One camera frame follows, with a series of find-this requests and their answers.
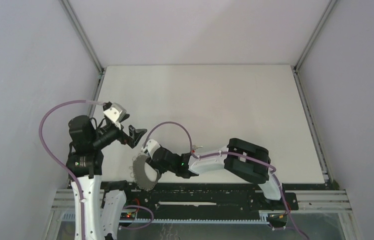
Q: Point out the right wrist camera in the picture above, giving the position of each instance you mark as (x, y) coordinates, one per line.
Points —
(150, 147)

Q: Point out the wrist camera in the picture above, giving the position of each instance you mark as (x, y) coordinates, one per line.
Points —
(112, 111)
(150, 147)

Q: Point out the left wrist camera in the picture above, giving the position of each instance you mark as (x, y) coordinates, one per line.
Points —
(112, 111)

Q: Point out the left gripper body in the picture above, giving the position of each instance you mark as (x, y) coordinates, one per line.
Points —
(123, 136)

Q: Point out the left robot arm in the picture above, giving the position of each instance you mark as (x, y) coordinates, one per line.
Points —
(85, 158)

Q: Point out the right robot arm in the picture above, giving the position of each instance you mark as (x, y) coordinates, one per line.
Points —
(245, 160)

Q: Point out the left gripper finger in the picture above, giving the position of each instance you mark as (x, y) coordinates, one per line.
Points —
(123, 117)
(135, 135)

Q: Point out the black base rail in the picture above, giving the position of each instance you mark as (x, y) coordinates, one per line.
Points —
(203, 201)

